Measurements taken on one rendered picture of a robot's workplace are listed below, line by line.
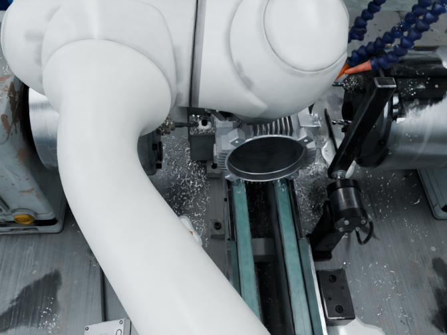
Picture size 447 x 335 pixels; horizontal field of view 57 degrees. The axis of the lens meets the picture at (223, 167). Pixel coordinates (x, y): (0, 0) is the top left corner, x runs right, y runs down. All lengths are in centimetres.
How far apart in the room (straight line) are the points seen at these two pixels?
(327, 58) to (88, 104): 18
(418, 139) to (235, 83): 52
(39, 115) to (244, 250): 44
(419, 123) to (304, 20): 52
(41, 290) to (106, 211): 71
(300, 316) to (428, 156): 38
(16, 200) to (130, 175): 63
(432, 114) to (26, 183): 73
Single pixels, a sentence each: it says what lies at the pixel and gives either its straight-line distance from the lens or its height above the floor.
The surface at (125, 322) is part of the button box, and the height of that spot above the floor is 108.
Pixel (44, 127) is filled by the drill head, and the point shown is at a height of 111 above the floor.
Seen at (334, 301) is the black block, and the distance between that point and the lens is 87.
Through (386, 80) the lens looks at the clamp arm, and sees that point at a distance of 64.
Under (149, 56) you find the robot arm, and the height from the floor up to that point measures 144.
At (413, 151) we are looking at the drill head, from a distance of 83.
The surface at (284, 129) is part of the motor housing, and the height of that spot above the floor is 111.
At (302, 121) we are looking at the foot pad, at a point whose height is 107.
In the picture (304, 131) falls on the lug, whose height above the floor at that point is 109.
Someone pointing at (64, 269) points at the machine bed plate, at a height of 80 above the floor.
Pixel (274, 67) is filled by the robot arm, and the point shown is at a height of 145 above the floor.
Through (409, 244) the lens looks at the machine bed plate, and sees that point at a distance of 105.
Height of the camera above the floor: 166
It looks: 57 degrees down
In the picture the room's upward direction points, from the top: 6 degrees clockwise
